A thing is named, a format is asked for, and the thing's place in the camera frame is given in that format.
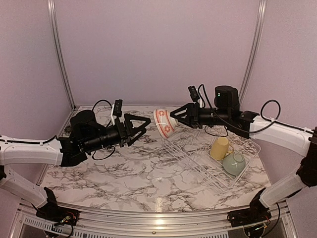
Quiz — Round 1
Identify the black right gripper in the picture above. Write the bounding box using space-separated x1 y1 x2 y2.
170 102 230 128

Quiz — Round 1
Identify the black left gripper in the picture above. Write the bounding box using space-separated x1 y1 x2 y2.
83 113 152 153

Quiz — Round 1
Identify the white red patterned bowl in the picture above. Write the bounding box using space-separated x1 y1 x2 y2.
153 109 179 139

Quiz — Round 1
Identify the pale green flower plate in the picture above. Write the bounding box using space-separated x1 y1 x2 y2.
63 125 72 137

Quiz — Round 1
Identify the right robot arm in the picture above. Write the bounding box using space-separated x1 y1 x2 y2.
170 85 317 222

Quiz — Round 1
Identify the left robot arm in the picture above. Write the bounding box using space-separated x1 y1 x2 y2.
0 110 151 221

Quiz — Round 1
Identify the yellow mug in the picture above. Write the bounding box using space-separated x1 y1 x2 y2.
210 137 234 161

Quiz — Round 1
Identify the pale green bowl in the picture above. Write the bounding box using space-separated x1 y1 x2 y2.
222 153 246 176

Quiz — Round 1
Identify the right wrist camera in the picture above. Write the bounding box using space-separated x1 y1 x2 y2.
188 86 206 108

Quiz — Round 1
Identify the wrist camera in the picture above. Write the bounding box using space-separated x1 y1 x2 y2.
110 99 123 125
188 86 206 108

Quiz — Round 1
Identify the white wire dish rack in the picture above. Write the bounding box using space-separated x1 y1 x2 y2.
163 126 261 194

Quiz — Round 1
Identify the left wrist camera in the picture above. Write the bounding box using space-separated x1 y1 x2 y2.
110 99 123 125

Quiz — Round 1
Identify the left side aluminium rail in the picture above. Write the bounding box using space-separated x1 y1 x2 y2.
36 164 50 185

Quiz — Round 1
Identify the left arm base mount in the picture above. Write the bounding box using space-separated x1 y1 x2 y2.
33 187 79 238

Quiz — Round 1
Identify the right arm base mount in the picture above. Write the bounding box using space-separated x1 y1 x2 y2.
227 188 272 238

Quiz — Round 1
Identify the right aluminium frame post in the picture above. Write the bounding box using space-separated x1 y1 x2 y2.
239 0 267 105

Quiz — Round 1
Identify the aluminium frame post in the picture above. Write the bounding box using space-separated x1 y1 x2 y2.
47 0 76 110
239 0 267 105

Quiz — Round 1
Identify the front aluminium table rail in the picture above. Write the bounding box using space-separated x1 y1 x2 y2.
9 201 298 238

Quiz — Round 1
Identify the left aluminium frame post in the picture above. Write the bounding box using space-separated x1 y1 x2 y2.
47 0 76 110

